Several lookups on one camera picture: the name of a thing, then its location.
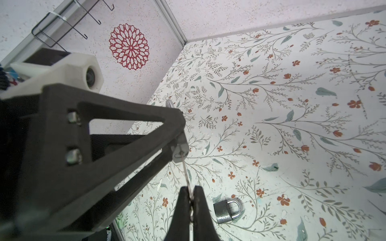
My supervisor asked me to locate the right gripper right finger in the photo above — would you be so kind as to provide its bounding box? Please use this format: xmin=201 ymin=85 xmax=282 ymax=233
xmin=193 ymin=186 xmax=220 ymax=241

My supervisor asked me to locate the silver key with ring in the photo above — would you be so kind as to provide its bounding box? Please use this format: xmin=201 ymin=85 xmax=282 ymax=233
xmin=180 ymin=156 xmax=195 ymax=224

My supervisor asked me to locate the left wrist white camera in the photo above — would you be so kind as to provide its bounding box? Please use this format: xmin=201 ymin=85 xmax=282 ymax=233
xmin=1 ymin=48 xmax=104 ymax=99

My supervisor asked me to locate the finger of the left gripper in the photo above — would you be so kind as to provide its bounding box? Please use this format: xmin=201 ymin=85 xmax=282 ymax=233
xmin=83 ymin=146 xmax=173 ymax=232
xmin=15 ymin=84 xmax=186 ymax=235

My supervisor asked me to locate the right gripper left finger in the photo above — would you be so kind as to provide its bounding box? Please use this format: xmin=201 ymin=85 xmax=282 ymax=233
xmin=164 ymin=186 xmax=191 ymax=241

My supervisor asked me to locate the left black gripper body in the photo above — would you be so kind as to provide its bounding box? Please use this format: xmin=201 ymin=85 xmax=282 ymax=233
xmin=0 ymin=96 xmax=145 ymax=241

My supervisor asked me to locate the black wire wall rack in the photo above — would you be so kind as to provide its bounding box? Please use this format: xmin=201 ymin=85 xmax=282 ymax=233
xmin=31 ymin=0 xmax=102 ymax=51

